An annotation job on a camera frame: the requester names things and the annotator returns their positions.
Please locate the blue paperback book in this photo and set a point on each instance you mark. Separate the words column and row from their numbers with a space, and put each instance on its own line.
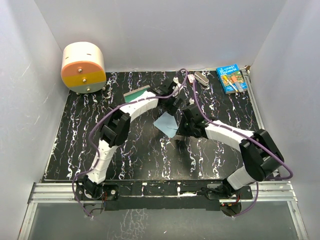
column 229, row 71

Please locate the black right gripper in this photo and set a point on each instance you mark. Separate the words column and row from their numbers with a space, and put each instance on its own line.
column 181, row 130

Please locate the small red white box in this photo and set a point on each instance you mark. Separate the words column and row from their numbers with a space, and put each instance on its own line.
column 191, row 78

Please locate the yellow white marker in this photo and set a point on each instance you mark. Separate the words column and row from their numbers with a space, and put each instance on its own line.
column 229, row 82

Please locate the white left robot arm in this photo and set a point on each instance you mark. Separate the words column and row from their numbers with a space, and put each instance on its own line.
column 114, row 129

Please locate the light blue cleaning cloth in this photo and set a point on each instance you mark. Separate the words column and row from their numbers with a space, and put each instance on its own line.
column 167, row 124

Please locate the grey glasses case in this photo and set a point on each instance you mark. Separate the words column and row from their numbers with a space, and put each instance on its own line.
column 133, row 94

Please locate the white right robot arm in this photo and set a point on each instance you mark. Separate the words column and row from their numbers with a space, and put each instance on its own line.
column 260, row 155

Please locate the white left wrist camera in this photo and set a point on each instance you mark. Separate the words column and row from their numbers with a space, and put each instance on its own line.
column 177, row 86

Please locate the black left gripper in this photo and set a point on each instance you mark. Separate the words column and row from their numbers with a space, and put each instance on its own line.
column 170, row 108

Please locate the orange grey marker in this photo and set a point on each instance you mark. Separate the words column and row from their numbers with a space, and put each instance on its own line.
column 237, row 83

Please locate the round mini drawer cabinet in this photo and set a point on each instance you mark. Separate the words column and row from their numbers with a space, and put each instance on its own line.
column 83, row 68

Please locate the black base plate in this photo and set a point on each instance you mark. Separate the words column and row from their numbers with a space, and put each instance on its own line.
column 162, row 194

